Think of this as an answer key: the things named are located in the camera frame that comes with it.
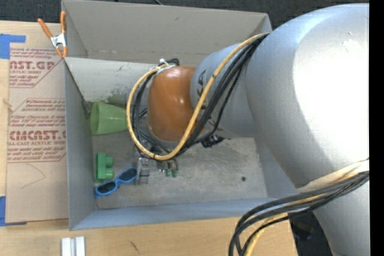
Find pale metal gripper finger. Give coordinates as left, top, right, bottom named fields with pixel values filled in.
left=142, top=157, right=151, bottom=185
left=136, top=156, right=143, bottom=185

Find blue sunglasses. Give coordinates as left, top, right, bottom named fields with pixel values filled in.
left=94, top=167, right=139, bottom=200

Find green toy block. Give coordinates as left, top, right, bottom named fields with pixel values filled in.
left=95, top=152, right=115, bottom=183

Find green plastic cup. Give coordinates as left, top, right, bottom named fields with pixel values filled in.
left=89, top=101, right=130, bottom=136

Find grey metal bin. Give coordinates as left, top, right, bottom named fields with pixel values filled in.
left=61, top=0, right=298, bottom=231

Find brown cardboard board red print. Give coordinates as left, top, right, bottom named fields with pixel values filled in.
left=0, top=20, right=70, bottom=227

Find black cylinder on white bracket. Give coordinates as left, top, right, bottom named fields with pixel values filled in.
left=200, top=133, right=230, bottom=149

